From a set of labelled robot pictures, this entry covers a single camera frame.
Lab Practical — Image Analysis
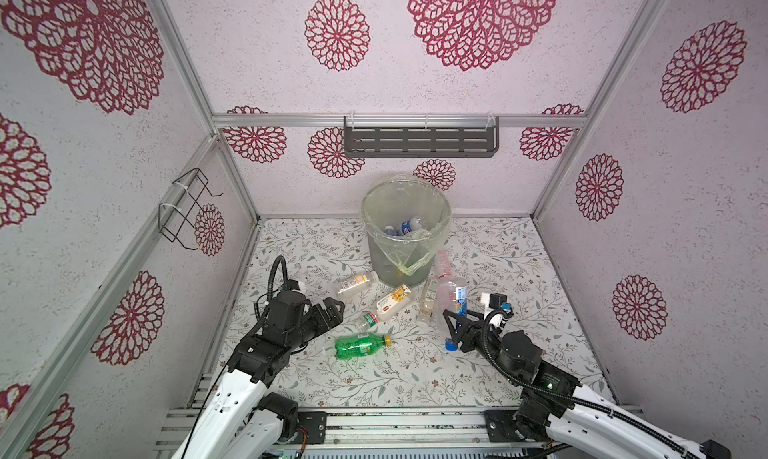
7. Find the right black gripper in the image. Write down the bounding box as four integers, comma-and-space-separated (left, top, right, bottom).
445, 307, 519, 388

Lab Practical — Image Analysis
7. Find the white bottle red cap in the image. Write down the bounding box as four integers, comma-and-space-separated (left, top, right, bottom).
433, 248, 453, 279

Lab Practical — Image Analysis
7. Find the green soda bottle yellow cap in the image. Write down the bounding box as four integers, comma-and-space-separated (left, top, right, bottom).
334, 334, 392, 360

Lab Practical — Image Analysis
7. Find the pepsi bottle blue cap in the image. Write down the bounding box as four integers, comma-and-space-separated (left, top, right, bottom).
400, 216, 424, 236

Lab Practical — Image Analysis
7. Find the clear bottle blue orange label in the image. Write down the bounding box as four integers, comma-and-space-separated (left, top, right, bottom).
433, 272, 468, 351

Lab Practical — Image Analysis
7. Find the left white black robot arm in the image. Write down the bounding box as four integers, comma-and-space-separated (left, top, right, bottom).
173, 289, 345, 458

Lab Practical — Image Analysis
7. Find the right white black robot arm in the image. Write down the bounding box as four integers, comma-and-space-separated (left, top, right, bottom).
438, 294, 732, 458

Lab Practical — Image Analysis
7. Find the grey mesh waste bin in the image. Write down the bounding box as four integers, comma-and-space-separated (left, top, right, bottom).
360, 179, 453, 290

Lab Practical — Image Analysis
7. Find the translucent green bin liner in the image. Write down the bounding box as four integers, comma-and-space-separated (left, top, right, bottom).
359, 175, 454, 277

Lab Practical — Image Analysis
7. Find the clear bottle green white label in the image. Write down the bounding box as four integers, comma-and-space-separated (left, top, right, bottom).
418, 275, 438, 323

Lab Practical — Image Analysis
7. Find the clear bottle sunflower label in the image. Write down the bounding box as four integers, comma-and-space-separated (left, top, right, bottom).
353, 284, 412, 333

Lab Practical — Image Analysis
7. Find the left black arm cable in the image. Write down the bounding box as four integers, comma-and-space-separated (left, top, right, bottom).
254, 254, 292, 322

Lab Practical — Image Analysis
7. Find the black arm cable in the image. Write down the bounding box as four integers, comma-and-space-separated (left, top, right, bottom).
478, 308, 703, 459
254, 254, 292, 322

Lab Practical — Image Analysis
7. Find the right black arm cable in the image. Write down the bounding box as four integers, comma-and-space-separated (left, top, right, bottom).
478, 308, 703, 459

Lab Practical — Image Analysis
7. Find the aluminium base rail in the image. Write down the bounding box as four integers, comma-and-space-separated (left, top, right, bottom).
154, 406, 659, 452

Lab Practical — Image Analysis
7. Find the black wire wall rack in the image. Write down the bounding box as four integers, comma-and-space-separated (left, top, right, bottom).
157, 168, 226, 257

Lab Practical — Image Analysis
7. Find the grey slotted wall shelf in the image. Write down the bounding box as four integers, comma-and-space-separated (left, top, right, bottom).
342, 117, 500, 159

